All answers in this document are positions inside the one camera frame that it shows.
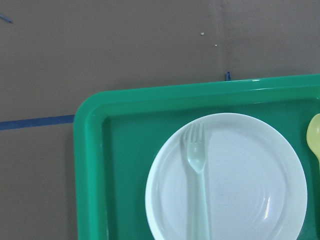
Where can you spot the translucent pale green fork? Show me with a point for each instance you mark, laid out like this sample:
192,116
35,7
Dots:
194,144

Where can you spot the brown paper table cover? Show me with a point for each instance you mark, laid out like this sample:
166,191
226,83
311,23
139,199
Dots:
54,54

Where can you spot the yellow plastic spoon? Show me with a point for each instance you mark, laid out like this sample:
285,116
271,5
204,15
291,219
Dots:
313,137

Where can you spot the green plastic tray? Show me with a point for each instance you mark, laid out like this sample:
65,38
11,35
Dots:
118,133

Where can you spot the white round plate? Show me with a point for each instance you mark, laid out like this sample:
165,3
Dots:
255,184

